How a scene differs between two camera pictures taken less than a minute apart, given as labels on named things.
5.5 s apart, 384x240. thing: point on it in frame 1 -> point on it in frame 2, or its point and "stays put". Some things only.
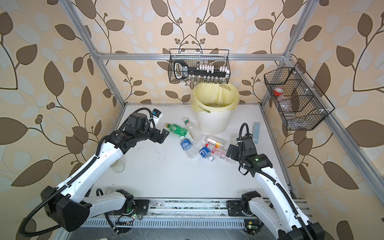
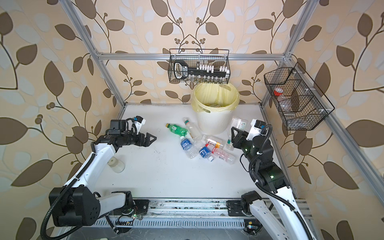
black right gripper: [231, 147] -> [240, 138]
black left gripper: [155, 137] -> [146, 143]
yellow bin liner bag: [212, 97] stays put
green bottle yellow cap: [177, 129] stays put
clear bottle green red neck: [195, 132] stays put
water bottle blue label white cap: [189, 148] stays put
